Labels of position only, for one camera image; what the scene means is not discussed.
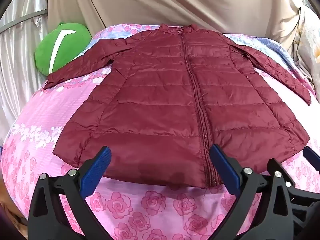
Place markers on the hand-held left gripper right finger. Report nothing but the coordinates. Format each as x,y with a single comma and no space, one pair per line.
225,170

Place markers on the pale floral cloth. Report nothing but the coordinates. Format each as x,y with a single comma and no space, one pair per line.
308,42

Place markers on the silver satin curtain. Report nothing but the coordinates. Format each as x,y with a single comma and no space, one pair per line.
17,75

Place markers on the beige cloth backdrop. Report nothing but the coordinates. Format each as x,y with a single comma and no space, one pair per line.
162,2

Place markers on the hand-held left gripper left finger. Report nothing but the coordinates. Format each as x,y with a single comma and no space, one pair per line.
96,170

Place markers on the pink rose print bed sheet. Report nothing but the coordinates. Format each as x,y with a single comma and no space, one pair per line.
150,210

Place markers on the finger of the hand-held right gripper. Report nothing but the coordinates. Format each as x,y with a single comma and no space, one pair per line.
306,210
312,156

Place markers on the green plush pillow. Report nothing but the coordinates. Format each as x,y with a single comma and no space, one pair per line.
60,47

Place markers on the grey metal rod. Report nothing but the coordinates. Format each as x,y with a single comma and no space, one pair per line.
22,18

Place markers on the maroon quilted down jacket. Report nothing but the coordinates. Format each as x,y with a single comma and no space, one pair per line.
175,105

